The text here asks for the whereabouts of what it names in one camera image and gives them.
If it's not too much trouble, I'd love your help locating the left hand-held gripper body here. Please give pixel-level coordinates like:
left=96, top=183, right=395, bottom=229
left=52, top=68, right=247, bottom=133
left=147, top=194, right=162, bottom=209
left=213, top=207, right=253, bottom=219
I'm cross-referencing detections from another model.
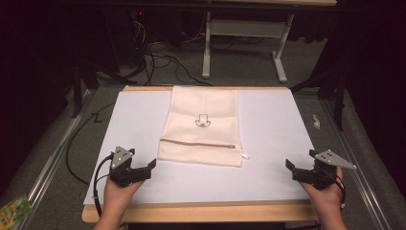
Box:
left=109, top=146, right=147, bottom=188

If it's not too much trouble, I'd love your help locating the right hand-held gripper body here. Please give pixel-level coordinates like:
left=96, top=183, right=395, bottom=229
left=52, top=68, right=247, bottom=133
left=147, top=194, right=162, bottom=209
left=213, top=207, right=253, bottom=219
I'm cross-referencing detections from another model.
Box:
left=301, top=149, right=358, bottom=191

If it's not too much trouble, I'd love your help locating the cream zippered cloth bag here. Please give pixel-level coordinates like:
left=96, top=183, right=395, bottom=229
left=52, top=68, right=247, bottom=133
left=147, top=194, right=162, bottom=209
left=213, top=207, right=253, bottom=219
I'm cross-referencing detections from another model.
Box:
left=157, top=85, right=251, bottom=168

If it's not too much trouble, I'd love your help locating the person's left hand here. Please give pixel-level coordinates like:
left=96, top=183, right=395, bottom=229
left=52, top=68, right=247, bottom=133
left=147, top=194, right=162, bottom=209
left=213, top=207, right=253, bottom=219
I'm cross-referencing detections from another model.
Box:
left=102, top=176, right=145, bottom=216

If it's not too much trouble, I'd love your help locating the person's right hand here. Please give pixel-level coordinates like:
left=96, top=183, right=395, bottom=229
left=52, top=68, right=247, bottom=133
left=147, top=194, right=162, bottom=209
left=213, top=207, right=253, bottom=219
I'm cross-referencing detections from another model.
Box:
left=299, top=167, right=347, bottom=219

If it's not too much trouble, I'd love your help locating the white table mat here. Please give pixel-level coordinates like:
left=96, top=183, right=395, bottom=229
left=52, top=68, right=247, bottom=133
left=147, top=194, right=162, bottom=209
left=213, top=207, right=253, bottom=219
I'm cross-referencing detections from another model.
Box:
left=83, top=89, right=316, bottom=206

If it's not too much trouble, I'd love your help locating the small clear plastic piece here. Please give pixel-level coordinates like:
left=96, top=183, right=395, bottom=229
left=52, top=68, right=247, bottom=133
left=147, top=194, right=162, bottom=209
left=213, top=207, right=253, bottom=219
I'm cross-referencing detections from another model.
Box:
left=311, top=113, right=322, bottom=130

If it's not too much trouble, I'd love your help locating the wooden table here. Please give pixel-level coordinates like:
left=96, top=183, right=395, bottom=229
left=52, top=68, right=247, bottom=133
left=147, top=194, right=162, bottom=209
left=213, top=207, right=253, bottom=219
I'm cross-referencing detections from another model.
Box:
left=80, top=84, right=320, bottom=224

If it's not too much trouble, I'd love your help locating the black stand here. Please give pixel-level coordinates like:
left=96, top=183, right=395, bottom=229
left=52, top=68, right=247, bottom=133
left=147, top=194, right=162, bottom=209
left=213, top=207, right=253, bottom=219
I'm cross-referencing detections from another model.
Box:
left=70, top=57, right=129, bottom=120
left=288, top=68, right=349, bottom=132

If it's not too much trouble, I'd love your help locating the green printed packet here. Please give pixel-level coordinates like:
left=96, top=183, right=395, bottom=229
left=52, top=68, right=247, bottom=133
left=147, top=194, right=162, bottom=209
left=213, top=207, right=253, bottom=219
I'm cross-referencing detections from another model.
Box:
left=0, top=193, right=34, bottom=230

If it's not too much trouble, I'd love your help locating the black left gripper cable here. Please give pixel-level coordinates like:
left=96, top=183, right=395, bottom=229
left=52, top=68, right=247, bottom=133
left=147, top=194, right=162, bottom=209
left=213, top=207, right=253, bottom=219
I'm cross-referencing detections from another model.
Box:
left=92, top=152, right=115, bottom=219

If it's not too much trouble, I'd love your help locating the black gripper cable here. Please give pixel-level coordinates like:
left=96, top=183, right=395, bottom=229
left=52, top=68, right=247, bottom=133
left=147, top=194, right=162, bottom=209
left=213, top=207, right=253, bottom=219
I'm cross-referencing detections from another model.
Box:
left=92, top=152, right=115, bottom=219
left=333, top=173, right=348, bottom=210

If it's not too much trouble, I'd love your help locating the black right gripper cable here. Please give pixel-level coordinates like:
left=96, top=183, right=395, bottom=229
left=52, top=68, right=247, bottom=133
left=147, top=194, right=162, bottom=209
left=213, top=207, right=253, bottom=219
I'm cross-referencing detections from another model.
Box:
left=333, top=173, right=348, bottom=210

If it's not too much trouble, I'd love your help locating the metal floor rail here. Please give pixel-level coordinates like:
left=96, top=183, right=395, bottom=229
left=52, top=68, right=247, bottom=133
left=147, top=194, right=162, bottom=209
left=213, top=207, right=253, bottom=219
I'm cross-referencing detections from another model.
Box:
left=17, top=90, right=94, bottom=230
left=320, top=99, right=395, bottom=230

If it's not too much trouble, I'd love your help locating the black floor cable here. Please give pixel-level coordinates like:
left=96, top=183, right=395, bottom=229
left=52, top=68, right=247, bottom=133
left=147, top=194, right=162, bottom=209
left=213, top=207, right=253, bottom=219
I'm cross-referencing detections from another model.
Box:
left=65, top=101, right=117, bottom=186

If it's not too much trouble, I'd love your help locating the tangle of black cables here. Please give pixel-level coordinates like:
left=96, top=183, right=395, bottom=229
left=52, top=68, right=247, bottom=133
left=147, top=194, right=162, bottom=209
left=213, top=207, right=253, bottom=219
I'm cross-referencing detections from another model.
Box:
left=127, top=12, right=214, bottom=87

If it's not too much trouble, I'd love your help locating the white metal desk frame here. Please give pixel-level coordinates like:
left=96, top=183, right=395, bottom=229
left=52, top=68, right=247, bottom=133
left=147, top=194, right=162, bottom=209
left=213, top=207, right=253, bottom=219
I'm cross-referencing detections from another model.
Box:
left=201, top=0, right=338, bottom=84

